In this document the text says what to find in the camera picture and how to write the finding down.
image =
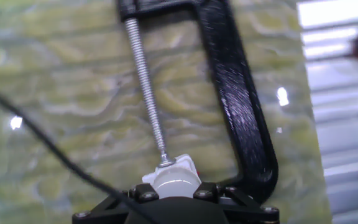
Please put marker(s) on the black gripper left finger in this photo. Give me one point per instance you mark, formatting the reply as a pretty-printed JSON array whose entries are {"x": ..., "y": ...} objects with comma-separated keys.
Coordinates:
[{"x": 104, "y": 213}]

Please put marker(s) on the green marble pattern mat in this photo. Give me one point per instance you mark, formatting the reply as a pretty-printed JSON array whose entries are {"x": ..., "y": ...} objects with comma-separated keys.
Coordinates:
[{"x": 57, "y": 77}]

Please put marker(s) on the white LED light bulb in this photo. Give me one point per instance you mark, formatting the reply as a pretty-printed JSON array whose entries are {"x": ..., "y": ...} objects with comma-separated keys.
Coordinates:
[{"x": 176, "y": 186}]

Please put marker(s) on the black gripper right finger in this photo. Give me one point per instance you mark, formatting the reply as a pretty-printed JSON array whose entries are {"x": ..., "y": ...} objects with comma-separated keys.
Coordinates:
[{"x": 250, "y": 211}]

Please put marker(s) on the black C-clamp with steel screw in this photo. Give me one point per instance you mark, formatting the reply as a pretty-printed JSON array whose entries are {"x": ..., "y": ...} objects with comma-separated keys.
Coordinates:
[{"x": 238, "y": 93}]

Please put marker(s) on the white plug-in lamp socket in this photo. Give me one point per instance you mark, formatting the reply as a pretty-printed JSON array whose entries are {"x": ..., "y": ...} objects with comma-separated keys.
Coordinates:
[{"x": 182, "y": 163}]

